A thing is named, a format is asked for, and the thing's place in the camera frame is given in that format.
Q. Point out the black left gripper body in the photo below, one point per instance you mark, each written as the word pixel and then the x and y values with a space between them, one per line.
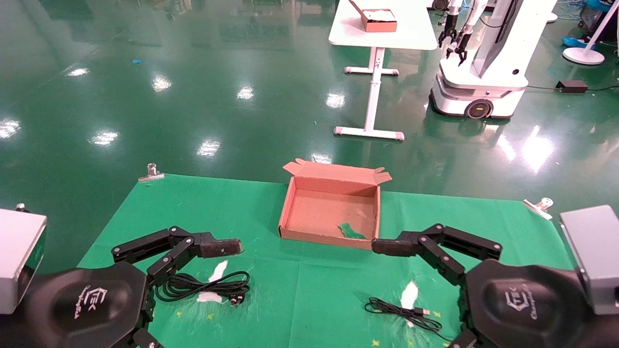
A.
pixel 87 309

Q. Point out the background robot black gripper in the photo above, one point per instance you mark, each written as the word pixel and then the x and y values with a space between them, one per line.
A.
pixel 462 46
pixel 447 34

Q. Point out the white filling in small box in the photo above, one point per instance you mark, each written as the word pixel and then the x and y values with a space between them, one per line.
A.
pixel 378 14

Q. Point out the blue floor object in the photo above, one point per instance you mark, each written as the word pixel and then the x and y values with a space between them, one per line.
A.
pixel 574 42

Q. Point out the white wheeled background robot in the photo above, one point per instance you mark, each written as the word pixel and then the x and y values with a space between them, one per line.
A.
pixel 493 72

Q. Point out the metal binder clip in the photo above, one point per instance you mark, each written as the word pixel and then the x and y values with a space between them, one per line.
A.
pixel 539 207
pixel 151 175

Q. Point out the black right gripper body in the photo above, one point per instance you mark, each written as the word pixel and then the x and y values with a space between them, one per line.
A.
pixel 527 309

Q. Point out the green table cloth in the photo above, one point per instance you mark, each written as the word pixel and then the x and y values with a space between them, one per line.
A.
pixel 314 290

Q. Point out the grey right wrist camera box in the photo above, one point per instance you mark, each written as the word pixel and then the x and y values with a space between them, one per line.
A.
pixel 597 251

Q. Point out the small cardboard box on desk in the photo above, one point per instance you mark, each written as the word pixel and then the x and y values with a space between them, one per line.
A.
pixel 379 24

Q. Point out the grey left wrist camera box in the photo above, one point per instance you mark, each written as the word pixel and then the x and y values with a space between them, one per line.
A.
pixel 17 256

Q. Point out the white standing desk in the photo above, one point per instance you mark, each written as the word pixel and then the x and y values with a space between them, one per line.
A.
pixel 382 34

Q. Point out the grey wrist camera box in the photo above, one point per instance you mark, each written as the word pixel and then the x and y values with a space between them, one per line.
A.
pixel 597 251
pixel 17 256

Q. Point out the open brown cardboard box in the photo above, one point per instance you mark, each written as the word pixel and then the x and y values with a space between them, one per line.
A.
pixel 324 212

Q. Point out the black floor power brick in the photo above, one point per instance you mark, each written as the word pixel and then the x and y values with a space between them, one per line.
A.
pixel 572 86

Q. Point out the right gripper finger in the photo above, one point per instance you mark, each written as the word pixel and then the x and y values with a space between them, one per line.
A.
pixel 391 245
pixel 463 340

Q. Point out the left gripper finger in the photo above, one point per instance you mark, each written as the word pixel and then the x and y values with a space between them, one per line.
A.
pixel 144 340
pixel 217 246

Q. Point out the white stand with round base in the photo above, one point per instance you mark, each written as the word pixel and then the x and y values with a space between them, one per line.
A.
pixel 583 55

